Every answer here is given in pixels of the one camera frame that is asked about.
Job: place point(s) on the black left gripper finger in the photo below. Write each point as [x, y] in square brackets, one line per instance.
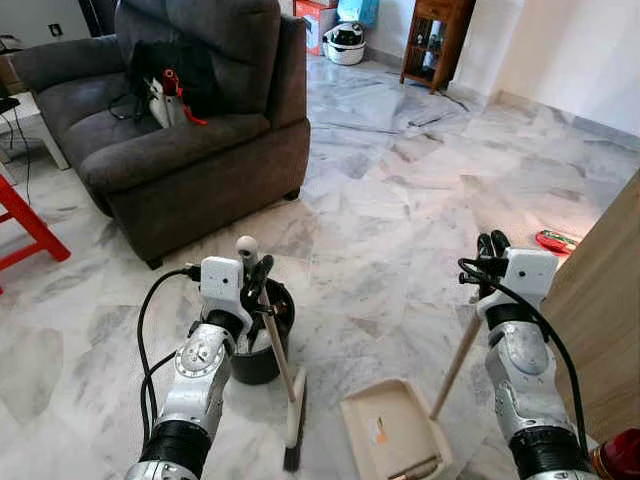
[266, 275]
[252, 280]

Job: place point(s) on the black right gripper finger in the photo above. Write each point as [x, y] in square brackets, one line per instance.
[502, 243]
[486, 248]

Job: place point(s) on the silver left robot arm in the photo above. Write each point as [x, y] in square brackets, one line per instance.
[200, 390]

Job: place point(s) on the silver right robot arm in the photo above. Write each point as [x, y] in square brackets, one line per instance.
[525, 370]

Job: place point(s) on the clear plastic bottle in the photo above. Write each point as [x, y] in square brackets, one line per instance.
[250, 342]

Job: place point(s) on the black plastic bucket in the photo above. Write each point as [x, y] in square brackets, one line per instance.
[258, 365]

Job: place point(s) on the red green flat wrapper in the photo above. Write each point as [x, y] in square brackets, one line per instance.
[557, 240]

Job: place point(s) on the light wooden panel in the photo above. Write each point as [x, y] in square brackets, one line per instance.
[600, 320]

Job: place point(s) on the grey fabric armchair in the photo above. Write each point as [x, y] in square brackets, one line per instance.
[200, 170]

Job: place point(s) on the white red handheld appliance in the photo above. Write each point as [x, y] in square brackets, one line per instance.
[165, 108]

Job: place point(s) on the brown wooden cabinet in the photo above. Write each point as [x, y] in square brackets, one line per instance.
[455, 30]

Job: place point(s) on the brown jar red cap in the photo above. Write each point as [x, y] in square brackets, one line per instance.
[620, 455]

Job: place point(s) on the red stool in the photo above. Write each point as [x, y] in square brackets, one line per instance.
[35, 220]

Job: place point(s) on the black soft bag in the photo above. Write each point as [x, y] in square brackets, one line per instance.
[145, 65]

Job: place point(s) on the orange cardboard box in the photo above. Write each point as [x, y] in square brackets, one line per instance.
[315, 25]

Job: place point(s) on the blue plastic bag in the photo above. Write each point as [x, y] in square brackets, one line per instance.
[358, 10]

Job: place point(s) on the white side table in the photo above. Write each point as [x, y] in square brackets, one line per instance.
[25, 108]

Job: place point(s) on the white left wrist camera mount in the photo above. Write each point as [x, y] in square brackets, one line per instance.
[222, 285]

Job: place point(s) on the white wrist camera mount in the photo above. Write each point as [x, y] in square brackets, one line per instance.
[530, 275]
[222, 285]

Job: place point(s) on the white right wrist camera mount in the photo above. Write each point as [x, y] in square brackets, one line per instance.
[530, 275]

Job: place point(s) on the black wall socket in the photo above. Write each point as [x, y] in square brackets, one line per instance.
[54, 30]

